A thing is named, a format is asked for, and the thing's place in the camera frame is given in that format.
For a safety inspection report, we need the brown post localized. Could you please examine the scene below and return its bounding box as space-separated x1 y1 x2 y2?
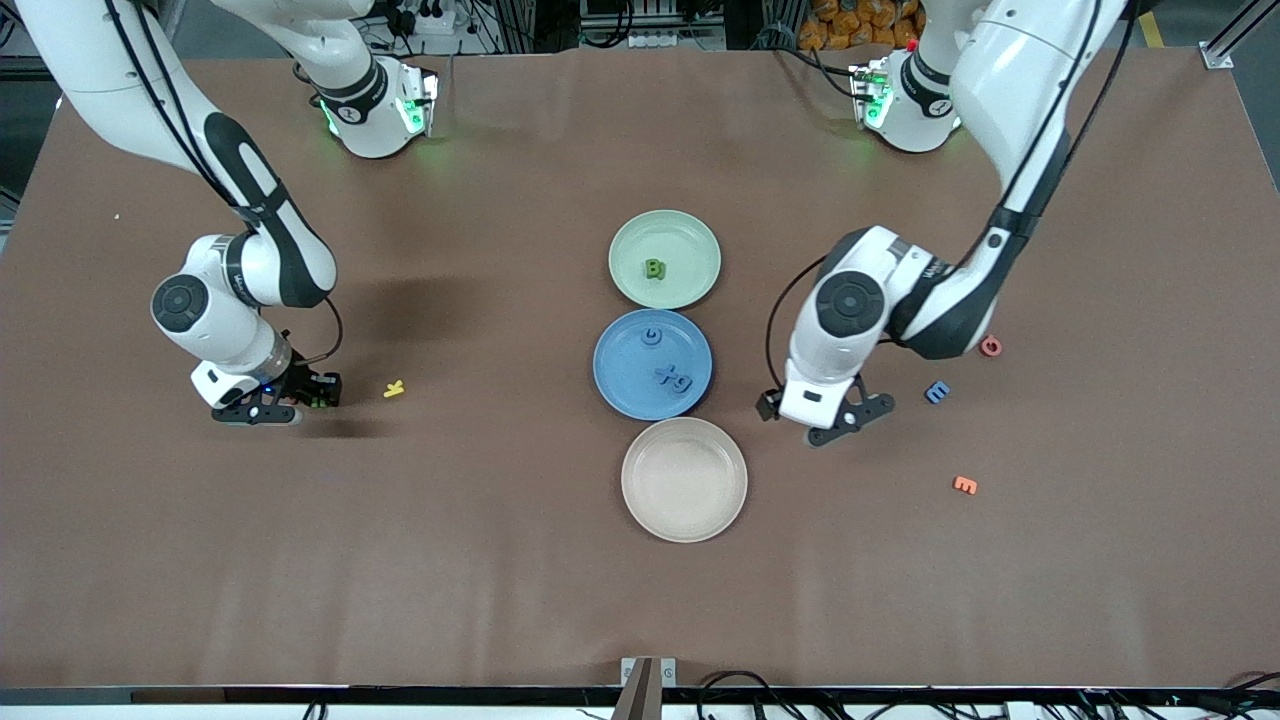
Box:
610 657 663 720

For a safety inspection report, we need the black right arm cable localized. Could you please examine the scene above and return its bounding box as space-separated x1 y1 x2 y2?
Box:
288 295 345 365

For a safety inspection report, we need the blue plate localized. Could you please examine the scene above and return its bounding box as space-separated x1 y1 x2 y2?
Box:
592 308 714 422

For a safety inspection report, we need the white power strip with plugs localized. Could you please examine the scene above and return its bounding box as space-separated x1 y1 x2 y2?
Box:
383 0 458 37

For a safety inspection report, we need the beige plate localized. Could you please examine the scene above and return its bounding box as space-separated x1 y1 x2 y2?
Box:
620 417 749 544

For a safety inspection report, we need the grey metal bracket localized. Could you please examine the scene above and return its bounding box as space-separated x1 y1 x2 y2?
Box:
621 656 678 689

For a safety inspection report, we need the black base cable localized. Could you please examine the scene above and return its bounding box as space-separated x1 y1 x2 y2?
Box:
770 40 861 99

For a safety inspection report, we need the pale green plate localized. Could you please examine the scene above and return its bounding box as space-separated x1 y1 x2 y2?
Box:
608 209 722 311

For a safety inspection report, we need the black looped cable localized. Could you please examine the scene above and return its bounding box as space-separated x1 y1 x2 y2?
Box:
695 668 801 720

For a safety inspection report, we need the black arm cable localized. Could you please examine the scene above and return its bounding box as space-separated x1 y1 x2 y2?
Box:
288 295 345 365
765 257 839 396

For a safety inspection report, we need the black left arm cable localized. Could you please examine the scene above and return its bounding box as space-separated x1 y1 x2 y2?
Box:
765 257 839 396

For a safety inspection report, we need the brown table cover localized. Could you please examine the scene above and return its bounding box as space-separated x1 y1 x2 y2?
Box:
0 45 1280 691

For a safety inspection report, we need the pile of orange fruit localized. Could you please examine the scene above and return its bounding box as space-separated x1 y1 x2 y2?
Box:
797 0 926 53

